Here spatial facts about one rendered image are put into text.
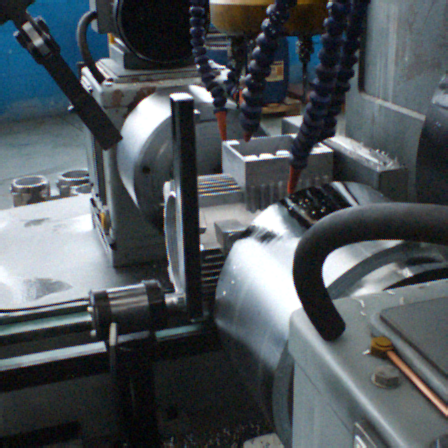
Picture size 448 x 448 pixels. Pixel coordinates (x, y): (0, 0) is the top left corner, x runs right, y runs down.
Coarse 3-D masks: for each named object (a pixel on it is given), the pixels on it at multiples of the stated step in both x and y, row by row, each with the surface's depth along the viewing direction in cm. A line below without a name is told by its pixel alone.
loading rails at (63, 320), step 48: (0, 336) 91; (48, 336) 93; (192, 336) 88; (0, 384) 82; (48, 384) 84; (96, 384) 86; (192, 384) 91; (240, 384) 93; (0, 432) 85; (96, 432) 89
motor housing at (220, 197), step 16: (208, 176) 91; (224, 176) 91; (208, 192) 87; (224, 192) 86; (240, 192) 87; (208, 208) 86; (224, 208) 87; (240, 208) 87; (176, 224) 98; (208, 224) 85; (176, 240) 99; (208, 240) 85; (176, 256) 99; (208, 256) 83; (176, 272) 98; (208, 272) 84; (176, 288) 97; (208, 288) 85; (208, 304) 89
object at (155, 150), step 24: (168, 96) 116; (192, 96) 113; (144, 120) 113; (168, 120) 107; (216, 120) 109; (120, 144) 120; (144, 144) 107; (168, 144) 107; (216, 144) 110; (120, 168) 121; (144, 168) 107; (168, 168) 109; (216, 168) 111; (144, 192) 109; (144, 216) 111
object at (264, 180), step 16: (224, 144) 92; (240, 144) 94; (256, 144) 94; (272, 144) 95; (288, 144) 96; (320, 144) 90; (224, 160) 93; (240, 160) 86; (256, 160) 85; (272, 160) 85; (320, 160) 87; (240, 176) 87; (256, 176) 86; (272, 176) 86; (288, 176) 87; (304, 176) 88; (320, 176) 88; (256, 192) 86; (272, 192) 87; (256, 208) 87
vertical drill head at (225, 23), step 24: (216, 0) 81; (240, 0) 78; (264, 0) 77; (312, 0) 76; (216, 24) 81; (240, 24) 78; (288, 24) 76; (312, 24) 76; (240, 48) 87; (312, 48) 90
